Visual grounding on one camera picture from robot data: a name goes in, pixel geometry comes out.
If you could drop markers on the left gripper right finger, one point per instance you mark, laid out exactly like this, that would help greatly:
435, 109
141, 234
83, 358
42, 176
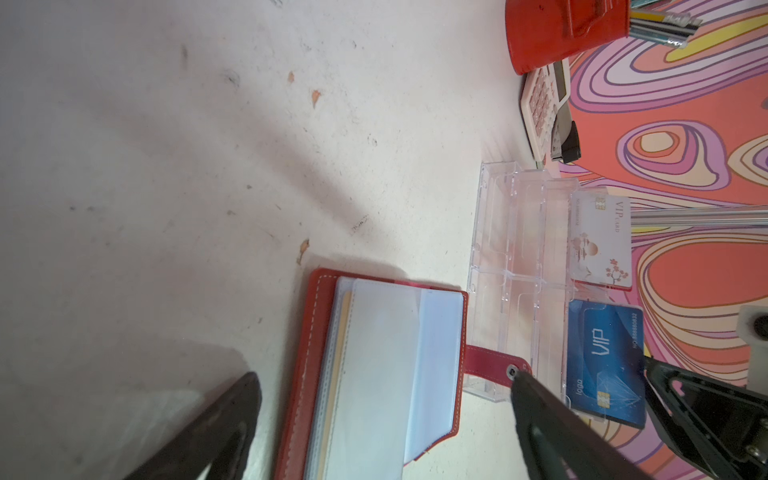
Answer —
556, 444

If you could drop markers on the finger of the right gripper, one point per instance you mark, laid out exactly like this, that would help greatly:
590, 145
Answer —
717, 427

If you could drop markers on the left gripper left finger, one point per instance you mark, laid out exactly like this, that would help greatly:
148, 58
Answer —
216, 444

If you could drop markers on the red leather card holder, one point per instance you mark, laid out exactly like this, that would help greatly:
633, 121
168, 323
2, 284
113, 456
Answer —
400, 391

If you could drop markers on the gold VIP card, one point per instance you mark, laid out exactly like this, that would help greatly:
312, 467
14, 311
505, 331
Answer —
333, 388

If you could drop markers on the white VIP card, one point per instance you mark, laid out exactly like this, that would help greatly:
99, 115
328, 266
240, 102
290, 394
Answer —
600, 239

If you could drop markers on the black stapler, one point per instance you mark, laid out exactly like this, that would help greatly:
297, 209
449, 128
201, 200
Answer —
566, 147

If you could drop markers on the white pink calculator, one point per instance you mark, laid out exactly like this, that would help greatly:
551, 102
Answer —
545, 110

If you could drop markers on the red pen cup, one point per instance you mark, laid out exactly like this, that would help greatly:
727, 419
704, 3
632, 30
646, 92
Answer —
541, 32

